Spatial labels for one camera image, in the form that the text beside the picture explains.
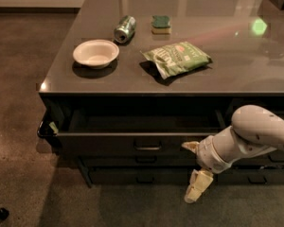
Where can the black object on floor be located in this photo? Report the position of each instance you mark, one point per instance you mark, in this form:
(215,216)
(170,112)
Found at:
(4,213)

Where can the green yellow sponge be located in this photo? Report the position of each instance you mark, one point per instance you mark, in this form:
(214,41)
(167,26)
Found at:
(160,24)

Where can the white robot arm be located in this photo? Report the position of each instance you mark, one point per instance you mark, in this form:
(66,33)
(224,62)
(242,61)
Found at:
(254,131)

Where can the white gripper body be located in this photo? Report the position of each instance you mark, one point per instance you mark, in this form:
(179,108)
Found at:
(207,156)

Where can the dark grey drawer cabinet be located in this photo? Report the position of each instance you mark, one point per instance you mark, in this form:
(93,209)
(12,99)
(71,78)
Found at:
(155,168)

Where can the silver drawer handle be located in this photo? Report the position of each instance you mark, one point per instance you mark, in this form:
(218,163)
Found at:
(147,145)

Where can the black bin beside cabinet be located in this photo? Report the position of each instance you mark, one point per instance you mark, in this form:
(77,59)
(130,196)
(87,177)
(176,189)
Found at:
(48,130)

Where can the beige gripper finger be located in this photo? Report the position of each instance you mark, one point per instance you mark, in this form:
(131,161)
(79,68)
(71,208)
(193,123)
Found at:
(199,181)
(192,146)

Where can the white paper bowl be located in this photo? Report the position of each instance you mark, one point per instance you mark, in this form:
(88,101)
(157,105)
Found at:
(96,53)

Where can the dark grey top drawer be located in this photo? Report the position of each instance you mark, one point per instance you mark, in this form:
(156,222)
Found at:
(113,135)

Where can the green soda can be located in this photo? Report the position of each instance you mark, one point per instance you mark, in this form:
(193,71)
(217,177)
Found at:
(125,29)

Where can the green chip bag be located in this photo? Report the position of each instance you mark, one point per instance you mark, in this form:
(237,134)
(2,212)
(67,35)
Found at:
(176,59)

